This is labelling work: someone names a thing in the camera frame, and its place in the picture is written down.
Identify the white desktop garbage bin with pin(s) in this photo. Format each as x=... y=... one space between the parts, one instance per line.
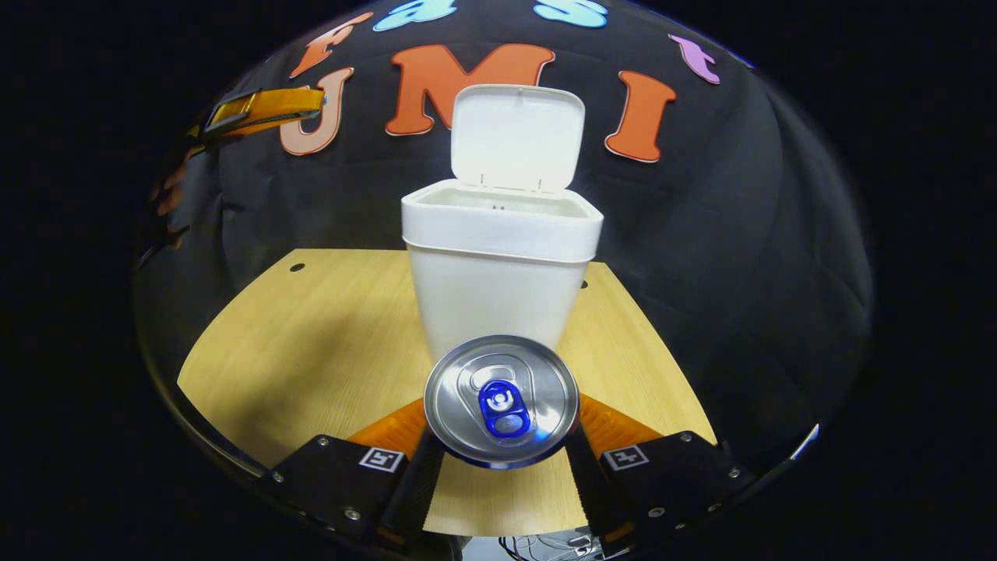
x=498 y=296

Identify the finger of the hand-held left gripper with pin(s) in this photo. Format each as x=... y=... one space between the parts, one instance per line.
x=273 y=105

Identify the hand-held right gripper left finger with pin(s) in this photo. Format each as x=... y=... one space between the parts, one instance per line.
x=413 y=491

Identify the silver blue pop can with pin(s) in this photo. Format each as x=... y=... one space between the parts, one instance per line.
x=498 y=389

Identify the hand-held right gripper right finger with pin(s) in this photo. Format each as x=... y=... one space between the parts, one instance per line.
x=592 y=491

